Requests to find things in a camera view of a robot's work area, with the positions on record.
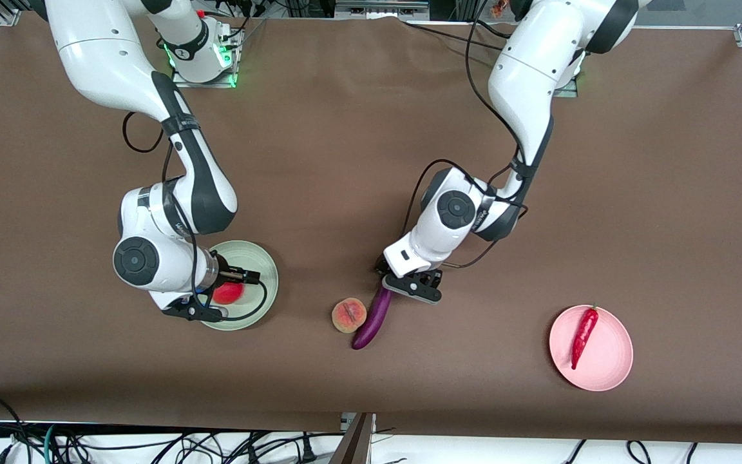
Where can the silver metal rail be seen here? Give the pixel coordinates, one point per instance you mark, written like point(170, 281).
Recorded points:
point(380, 9)

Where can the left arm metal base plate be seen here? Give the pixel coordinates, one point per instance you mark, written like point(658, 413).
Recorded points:
point(569, 93)

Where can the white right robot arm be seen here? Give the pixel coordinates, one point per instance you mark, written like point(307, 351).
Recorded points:
point(107, 51)

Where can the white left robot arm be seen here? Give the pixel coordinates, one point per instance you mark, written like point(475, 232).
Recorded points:
point(525, 84)

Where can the aluminium frame post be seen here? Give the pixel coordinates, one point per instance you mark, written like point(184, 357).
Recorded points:
point(358, 444)

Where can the red chili pepper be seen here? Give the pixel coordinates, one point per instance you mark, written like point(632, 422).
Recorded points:
point(582, 335)

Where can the purple eggplant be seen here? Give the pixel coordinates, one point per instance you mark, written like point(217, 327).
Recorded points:
point(371, 328)

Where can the yellow pink peach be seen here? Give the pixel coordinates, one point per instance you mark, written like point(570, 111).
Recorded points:
point(349, 315)

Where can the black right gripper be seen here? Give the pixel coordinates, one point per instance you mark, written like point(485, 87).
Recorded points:
point(228, 273)

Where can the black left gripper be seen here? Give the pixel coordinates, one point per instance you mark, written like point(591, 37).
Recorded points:
point(382, 265)

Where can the pink round plate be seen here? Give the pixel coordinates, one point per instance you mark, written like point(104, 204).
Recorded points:
point(612, 361)

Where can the brown table cloth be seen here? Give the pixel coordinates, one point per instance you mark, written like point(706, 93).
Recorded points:
point(345, 129)

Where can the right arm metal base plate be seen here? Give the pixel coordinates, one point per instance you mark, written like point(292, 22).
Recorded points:
point(226, 64)

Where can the light green round plate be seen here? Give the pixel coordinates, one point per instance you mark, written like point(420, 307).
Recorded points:
point(255, 258)

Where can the red pomegranate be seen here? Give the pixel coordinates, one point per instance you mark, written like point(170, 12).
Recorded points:
point(229, 295)

